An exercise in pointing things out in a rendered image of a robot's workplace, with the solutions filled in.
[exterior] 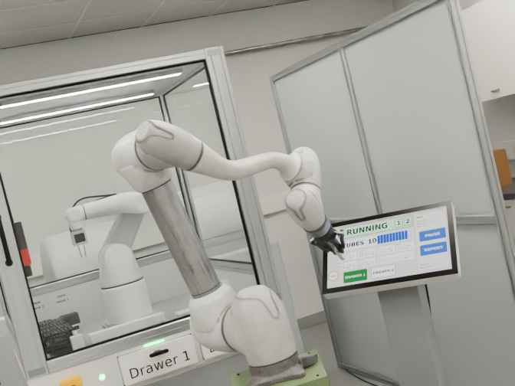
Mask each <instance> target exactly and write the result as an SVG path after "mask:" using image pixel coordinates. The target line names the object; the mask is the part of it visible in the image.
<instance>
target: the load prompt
mask: <svg viewBox="0 0 515 386"><path fill-rule="evenodd" d="M411 226H414V221H413V214H411V215H407V216H402V217H398V218H391V219H387V220H382V221H375V222H371V223H367V224H359V225H355V226H351V227H343V228H340V230H342V229H343V230H344V239H346V238H351V237H358V236H363V235H367V234H374V233H379V232H383V231H391V230H395V229H399V228H404V227H411Z"/></svg>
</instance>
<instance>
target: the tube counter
mask: <svg viewBox="0 0 515 386"><path fill-rule="evenodd" d="M413 238H415V234H414V228H412V229H408V230H403V231H396V232H391V233H387V234H379V235H375V236H370V237H367V247H370V246H374V245H379V244H387V243H391V242H396V241H401V240H408V239H413Z"/></svg>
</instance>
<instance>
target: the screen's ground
mask: <svg viewBox="0 0 515 386"><path fill-rule="evenodd" d="M411 214H413V221H414V226H411V227H404V228H399V229H395V230H391V231H383V232H379V233H374V234H367V235H363V236H358V237H351V238H346V239H344V241H345V249H344V253H345V252H350V251H354V250H363V249H367V248H372V247H380V246H385V245H389V244H397V243H401V242H406V241H410V240H414V241H415V259H413V260H405V261H400V262H395V263H387V264H382V265H377V266H372V267H380V266H385V265H390V264H395V273H396V275H394V276H386V277H381V278H375V279H371V268H372V267H363V268H359V269H354V270H362V269H367V280H362V281H357V282H351V283H343V273H344V272H349V271H354V270H345V271H340V272H339V280H337V281H332V282H328V272H331V271H336V270H339V262H340V259H339V257H338V256H337V255H334V254H333V253H332V252H331V251H329V253H328V258H327V289H329V288H333V287H339V286H348V285H353V284H358V283H367V282H372V281H377V280H386V279H391V278H396V277H401V276H410V275H415V274H420V273H429V272H435V271H439V270H449V269H452V267H451V251H450V242H449V233H448V217H447V208H446V206H443V207H439V208H431V209H427V210H423V211H416V212H412V213H407V214H400V215H396V216H391V217H387V218H380V219H375V220H371V221H364V222H359V223H355V224H348V225H344V226H339V227H334V228H333V229H336V231H340V228H343V227H351V226H355V225H359V224H367V223H371V222H375V221H382V220H387V219H391V218H398V217H402V216H407V215H411ZM441 227H445V230H446V237H445V238H440V239H435V240H427V241H422V242H419V231H427V230H432V229H436V228H441ZM412 228H414V234H415V238H413V239H408V240H401V241H396V242H391V243H387V244H379V245H374V246H370V247H367V237H370V236H375V235H379V234H387V233H391V232H396V231H403V230H408V229H412ZM443 241H447V248H448V252H444V253H439V254H430V255H425V256H421V255H420V246H421V245H426V244H433V243H438V242H443Z"/></svg>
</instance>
